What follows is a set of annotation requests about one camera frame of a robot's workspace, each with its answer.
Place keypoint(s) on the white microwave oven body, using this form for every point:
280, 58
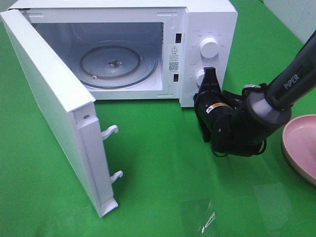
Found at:
177, 25

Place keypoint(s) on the upper white microwave knob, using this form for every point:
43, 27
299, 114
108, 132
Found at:
209, 47

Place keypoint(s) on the lower white microwave knob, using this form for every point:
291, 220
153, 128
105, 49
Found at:
199, 77

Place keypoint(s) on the clear adhesive tape strip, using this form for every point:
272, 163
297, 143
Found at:
199, 218

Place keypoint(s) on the pink round plate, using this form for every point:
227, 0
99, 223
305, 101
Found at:
299, 146

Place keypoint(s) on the white microwave knob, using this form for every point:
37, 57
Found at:
209, 47
199, 77

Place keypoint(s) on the white microwave door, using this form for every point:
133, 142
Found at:
68, 108

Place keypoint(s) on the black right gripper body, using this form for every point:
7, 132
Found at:
213, 109

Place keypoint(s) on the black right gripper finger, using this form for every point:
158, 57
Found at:
210, 76

